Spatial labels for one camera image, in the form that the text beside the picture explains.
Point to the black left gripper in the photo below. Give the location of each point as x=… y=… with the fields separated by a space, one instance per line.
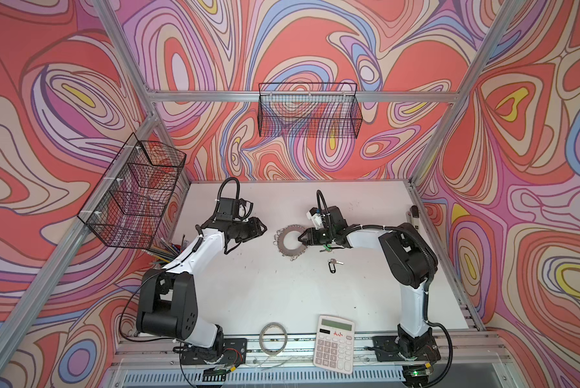
x=256 y=229

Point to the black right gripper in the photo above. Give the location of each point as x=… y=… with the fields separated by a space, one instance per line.
x=312 y=234

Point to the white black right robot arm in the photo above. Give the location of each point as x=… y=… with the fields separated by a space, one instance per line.
x=410 y=260

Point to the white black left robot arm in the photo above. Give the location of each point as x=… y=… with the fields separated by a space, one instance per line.
x=168 y=304

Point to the red pencil cup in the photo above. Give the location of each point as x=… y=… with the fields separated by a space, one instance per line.
x=163 y=250

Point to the white black remote control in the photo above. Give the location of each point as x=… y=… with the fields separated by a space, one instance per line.
x=413 y=217

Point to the white desk calculator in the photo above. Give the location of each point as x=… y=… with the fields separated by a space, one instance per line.
x=334 y=345

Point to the clear tape roll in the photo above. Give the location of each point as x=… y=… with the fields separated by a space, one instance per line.
x=273 y=339

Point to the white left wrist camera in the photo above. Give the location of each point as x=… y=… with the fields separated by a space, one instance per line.
x=245 y=208

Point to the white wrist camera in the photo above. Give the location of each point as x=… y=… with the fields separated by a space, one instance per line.
x=316 y=217
x=245 y=208

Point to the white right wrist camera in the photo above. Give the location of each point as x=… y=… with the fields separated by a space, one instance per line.
x=316 y=217

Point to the black wire basket back wall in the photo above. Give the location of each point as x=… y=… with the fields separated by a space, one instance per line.
x=308 y=109

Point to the black wire basket wall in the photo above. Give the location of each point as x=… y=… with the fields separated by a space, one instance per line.
x=308 y=109
x=135 y=193

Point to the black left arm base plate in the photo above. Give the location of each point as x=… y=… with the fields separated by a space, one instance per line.
x=230 y=352

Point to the black wire basket left wall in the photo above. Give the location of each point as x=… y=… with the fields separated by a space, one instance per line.
x=135 y=193

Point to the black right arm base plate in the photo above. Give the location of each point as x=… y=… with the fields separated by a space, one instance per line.
x=395 y=348

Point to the aluminium front rail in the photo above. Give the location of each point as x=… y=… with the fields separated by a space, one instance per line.
x=480 y=359

